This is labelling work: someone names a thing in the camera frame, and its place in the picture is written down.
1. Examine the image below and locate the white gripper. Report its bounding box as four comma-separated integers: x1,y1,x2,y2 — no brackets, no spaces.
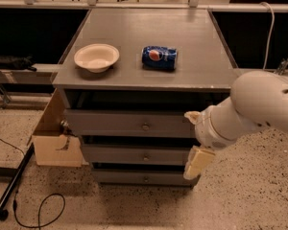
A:
183,104,242,180

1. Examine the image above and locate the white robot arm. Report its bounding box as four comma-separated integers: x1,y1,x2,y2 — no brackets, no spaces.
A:
183,71,288,180

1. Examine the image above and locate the grey drawer cabinet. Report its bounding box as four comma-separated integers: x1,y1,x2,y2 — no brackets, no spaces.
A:
54,8,236,186

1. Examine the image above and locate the grey bottom drawer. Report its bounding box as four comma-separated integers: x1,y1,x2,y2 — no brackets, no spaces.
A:
92,170,200,187

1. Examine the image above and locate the grey drawer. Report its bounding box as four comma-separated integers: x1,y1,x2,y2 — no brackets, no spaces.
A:
92,170,200,187
64,109,195,138
82,145,190,166

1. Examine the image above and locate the grey middle drawer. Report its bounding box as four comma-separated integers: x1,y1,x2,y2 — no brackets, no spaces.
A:
82,145,190,166

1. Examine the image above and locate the grey top drawer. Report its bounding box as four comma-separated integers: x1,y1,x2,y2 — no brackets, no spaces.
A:
64,109,195,138

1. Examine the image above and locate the blue pepsi can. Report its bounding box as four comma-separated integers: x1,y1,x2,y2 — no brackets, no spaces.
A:
141,46,178,70

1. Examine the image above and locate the white paper bowl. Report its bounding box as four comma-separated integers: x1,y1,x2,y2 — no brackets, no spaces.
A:
74,44,120,73

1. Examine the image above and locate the cardboard box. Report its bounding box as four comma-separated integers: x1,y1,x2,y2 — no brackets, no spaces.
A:
32,90,84,168

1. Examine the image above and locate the black metal bar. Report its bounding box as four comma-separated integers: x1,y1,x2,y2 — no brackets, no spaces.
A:
0,144,35,221

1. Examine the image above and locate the white cable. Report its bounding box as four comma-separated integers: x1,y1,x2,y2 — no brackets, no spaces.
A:
260,1,276,71

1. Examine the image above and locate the black floor cable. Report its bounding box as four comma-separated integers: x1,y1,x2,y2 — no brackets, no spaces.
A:
0,127,66,230

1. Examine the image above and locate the metal guard rail frame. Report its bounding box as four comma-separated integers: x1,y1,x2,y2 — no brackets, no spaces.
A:
0,0,288,107

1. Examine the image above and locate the black cloth on rail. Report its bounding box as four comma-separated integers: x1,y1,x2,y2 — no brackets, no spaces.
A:
0,56,37,72

